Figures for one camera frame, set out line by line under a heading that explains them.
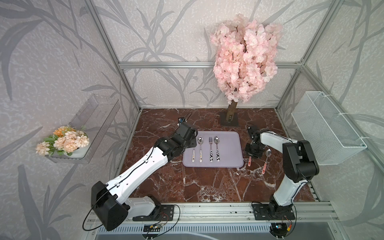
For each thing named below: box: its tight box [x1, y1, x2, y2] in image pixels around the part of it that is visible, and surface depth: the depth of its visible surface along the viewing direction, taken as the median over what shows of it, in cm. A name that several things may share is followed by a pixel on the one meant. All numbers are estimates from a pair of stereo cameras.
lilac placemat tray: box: [182, 131, 244, 168], surface depth 96 cm
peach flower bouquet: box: [35, 124, 90, 159], surface depth 50 cm
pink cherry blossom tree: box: [210, 14, 283, 122], surface depth 71 cm
